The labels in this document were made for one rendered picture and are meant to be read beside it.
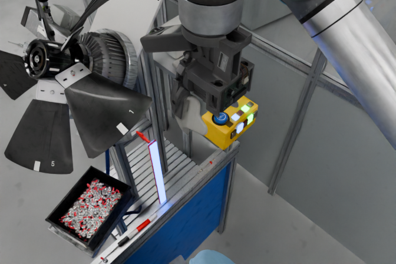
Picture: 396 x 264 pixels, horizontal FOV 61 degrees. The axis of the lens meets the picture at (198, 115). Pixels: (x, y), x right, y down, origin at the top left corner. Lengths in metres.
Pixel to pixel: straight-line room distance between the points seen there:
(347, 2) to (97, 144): 0.69
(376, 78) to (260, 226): 1.64
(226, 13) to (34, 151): 0.91
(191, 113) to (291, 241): 1.60
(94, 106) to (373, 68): 0.71
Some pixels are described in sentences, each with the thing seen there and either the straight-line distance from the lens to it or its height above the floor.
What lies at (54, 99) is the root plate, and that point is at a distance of 1.14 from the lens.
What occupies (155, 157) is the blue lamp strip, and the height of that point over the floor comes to 1.13.
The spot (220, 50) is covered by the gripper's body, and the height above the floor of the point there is 1.61.
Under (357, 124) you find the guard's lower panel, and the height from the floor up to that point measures 0.88.
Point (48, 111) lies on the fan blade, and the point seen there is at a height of 1.07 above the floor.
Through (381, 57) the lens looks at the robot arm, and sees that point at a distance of 0.47.
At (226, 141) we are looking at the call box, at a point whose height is 1.03.
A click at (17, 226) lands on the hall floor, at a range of 2.25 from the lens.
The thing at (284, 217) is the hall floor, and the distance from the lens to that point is 2.09.
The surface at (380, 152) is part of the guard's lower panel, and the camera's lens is 1.43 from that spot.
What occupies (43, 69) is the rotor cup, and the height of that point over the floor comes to 1.22.
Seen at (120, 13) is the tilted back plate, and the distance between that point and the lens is 1.26.
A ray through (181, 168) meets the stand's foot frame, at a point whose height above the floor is 0.08.
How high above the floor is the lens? 1.87
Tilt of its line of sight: 51 degrees down
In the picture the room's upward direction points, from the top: straight up
